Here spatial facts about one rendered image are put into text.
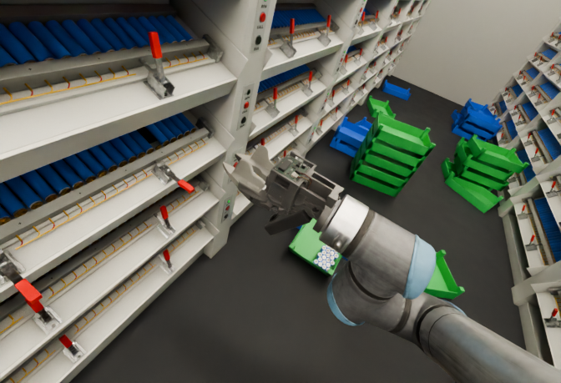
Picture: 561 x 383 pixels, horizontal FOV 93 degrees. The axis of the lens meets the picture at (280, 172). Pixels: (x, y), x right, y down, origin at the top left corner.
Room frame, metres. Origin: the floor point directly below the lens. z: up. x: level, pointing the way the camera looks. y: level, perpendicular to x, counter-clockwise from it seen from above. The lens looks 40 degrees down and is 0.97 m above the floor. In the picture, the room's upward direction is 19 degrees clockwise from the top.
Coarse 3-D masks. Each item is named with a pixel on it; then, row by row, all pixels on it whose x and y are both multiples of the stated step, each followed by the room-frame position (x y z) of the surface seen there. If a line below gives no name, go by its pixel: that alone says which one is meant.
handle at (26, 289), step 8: (8, 264) 0.13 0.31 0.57; (8, 272) 0.12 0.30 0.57; (16, 272) 0.12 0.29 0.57; (16, 280) 0.11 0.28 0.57; (24, 280) 0.11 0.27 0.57; (24, 288) 0.11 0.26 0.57; (32, 288) 0.11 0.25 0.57; (24, 296) 0.10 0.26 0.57; (32, 296) 0.10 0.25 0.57; (40, 296) 0.10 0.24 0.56; (32, 304) 0.09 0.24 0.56
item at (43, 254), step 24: (192, 120) 0.56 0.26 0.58; (216, 120) 0.55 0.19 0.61; (216, 144) 0.54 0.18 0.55; (192, 168) 0.43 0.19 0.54; (120, 192) 0.30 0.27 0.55; (144, 192) 0.32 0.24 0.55; (168, 192) 0.37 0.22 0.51; (72, 216) 0.22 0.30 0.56; (96, 216) 0.24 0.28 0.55; (120, 216) 0.26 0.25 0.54; (24, 240) 0.16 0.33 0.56; (48, 240) 0.18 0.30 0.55; (72, 240) 0.19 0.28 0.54; (24, 264) 0.14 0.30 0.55; (48, 264) 0.15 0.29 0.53; (0, 288) 0.10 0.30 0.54
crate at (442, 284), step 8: (440, 256) 0.90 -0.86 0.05; (440, 264) 0.88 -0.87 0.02; (440, 272) 0.84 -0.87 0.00; (448, 272) 0.82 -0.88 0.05; (432, 280) 0.78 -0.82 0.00; (440, 280) 0.79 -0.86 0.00; (448, 280) 0.79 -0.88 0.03; (432, 288) 0.74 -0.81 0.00; (440, 288) 0.75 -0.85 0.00; (448, 288) 0.77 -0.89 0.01; (456, 288) 0.74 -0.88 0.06; (440, 296) 0.71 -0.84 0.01; (448, 296) 0.71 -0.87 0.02; (456, 296) 0.72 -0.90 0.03
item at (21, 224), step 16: (176, 144) 0.44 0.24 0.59; (144, 160) 0.37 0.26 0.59; (160, 160) 0.40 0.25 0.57; (176, 160) 0.42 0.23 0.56; (112, 176) 0.30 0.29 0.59; (128, 176) 0.33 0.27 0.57; (80, 192) 0.25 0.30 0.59; (96, 192) 0.27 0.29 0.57; (48, 208) 0.21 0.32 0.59; (64, 208) 0.22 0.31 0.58; (80, 208) 0.24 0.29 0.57; (16, 224) 0.17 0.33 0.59; (32, 224) 0.18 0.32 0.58; (0, 240) 0.15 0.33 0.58; (32, 240) 0.17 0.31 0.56
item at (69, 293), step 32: (192, 192) 0.51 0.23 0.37; (224, 192) 0.53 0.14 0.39; (128, 224) 0.33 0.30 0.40; (160, 224) 0.37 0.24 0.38; (96, 256) 0.25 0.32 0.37; (128, 256) 0.28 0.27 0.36; (64, 288) 0.18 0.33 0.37; (96, 288) 0.20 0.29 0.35; (0, 320) 0.10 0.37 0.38; (32, 320) 0.12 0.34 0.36; (64, 320) 0.13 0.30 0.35; (0, 352) 0.07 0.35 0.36; (32, 352) 0.08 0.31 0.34
